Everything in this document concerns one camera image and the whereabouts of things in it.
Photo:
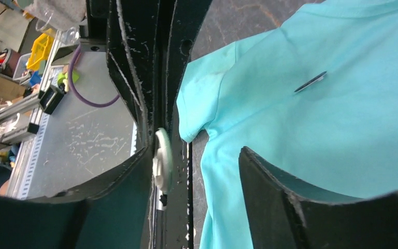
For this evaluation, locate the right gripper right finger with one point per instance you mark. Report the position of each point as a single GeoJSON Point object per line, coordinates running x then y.
{"type": "Point", "coordinates": [286, 212]}

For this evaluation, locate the white cable duct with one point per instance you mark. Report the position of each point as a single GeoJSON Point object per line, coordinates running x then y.
{"type": "Point", "coordinates": [22, 175]}

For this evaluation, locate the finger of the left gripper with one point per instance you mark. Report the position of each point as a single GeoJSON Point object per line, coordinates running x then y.
{"type": "Point", "coordinates": [133, 54]}
{"type": "Point", "coordinates": [186, 21]}

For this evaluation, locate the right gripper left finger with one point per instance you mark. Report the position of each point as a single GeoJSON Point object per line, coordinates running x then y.
{"type": "Point", "coordinates": [107, 211]}

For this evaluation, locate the yellow plastic crate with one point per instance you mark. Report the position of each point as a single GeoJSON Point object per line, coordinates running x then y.
{"type": "Point", "coordinates": [40, 51]}

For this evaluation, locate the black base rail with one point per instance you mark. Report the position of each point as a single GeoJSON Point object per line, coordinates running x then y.
{"type": "Point", "coordinates": [172, 213]}

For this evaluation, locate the teal t-shirt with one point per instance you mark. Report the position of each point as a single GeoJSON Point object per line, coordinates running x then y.
{"type": "Point", "coordinates": [340, 133]}

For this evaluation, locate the yellow landscape brooch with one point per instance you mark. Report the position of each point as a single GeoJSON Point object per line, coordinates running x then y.
{"type": "Point", "coordinates": [163, 162]}

